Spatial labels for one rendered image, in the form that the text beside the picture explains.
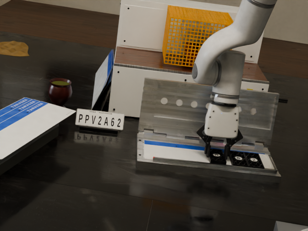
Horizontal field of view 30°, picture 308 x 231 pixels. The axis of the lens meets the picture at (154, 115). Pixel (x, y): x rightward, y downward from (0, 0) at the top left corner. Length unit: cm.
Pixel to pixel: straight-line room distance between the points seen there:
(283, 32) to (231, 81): 191
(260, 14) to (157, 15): 65
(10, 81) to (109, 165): 74
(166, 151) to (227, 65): 33
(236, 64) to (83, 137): 55
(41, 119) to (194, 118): 50
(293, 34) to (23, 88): 191
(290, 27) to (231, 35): 197
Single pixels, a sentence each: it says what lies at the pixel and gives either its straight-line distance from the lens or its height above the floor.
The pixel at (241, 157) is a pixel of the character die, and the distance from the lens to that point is 183.
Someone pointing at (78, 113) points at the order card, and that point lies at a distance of 193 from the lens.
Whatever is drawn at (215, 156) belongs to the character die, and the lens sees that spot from 179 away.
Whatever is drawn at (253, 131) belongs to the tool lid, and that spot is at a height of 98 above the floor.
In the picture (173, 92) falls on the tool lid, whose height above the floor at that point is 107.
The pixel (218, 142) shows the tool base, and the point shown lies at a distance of 193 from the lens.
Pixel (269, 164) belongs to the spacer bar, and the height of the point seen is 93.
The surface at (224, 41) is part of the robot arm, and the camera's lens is 165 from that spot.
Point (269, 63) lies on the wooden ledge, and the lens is 304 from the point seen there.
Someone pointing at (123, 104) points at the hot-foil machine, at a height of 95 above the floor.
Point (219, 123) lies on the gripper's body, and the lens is 175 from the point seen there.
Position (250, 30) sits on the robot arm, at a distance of 164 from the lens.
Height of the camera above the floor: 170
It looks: 22 degrees down
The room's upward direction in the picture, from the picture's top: 8 degrees clockwise
